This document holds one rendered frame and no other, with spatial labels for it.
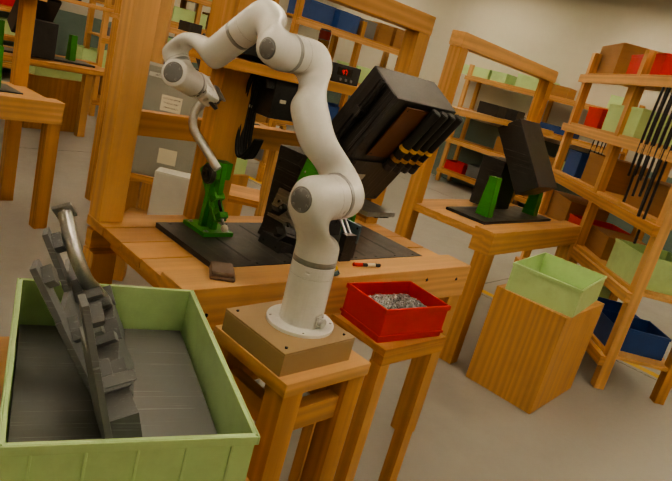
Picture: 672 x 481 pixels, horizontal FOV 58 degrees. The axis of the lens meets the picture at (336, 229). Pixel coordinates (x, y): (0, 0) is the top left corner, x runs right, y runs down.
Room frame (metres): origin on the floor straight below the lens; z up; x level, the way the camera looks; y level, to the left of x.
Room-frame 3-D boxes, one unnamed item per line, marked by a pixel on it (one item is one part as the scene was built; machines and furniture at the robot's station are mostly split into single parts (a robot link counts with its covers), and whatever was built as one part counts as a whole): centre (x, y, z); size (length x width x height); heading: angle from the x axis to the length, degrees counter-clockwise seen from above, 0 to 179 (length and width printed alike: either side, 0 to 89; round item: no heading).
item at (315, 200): (1.53, 0.05, 1.22); 0.19 x 0.12 x 0.24; 147
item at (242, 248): (2.40, 0.12, 0.89); 1.10 x 0.42 x 0.02; 137
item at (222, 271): (1.79, 0.31, 0.91); 0.10 x 0.08 x 0.03; 16
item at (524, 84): (10.94, -2.81, 1.12); 3.22 x 0.55 x 2.23; 52
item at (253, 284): (2.21, -0.09, 0.82); 1.50 x 0.14 x 0.15; 137
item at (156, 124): (2.65, 0.39, 1.23); 1.30 x 0.05 x 0.09; 137
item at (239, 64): (2.57, 0.31, 1.52); 0.90 x 0.25 x 0.04; 137
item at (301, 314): (1.56, 0.03, 1.01); 0.19 x 0.19 x 0.18
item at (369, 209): (2.39, -0.01, 1.11); 0.39 x 0.16 x 0.03; 47
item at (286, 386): (1.56, 0.03, 0.83); 0.32 x 0.32 x 0.04; 49
